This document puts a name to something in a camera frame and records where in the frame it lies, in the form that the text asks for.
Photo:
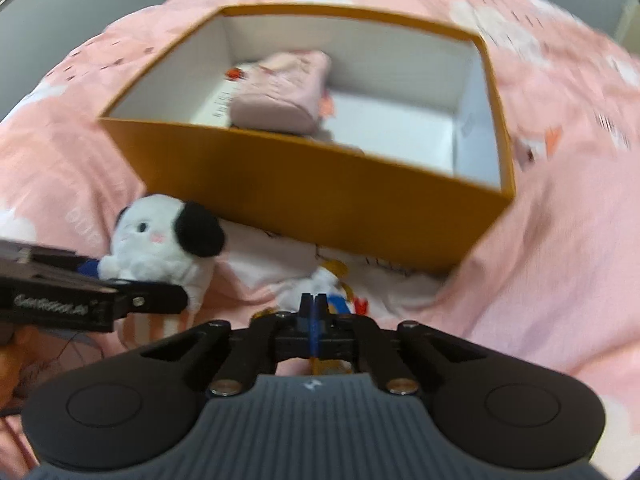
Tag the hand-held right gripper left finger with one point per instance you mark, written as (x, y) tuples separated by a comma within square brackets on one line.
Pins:
[(304, 310)]

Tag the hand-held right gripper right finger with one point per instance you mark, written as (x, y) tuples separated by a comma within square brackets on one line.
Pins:
[(321, 310)]

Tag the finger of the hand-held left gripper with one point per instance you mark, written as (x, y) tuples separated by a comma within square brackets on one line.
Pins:
[(150, 300), (70, 264)]

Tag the small colourful toy figure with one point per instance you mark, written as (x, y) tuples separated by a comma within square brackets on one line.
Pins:
[(330, 280)]

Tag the black and white panda plush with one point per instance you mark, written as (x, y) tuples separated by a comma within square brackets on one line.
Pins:
[(150, 240)]

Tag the orange cardboard box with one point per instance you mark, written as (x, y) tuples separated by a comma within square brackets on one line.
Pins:
[(300, 195)]

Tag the pink fabric pouch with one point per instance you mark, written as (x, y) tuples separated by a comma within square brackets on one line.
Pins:
[(280, 90)]

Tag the pink printed duvet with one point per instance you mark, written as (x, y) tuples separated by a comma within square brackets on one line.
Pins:
[(550, 260)]

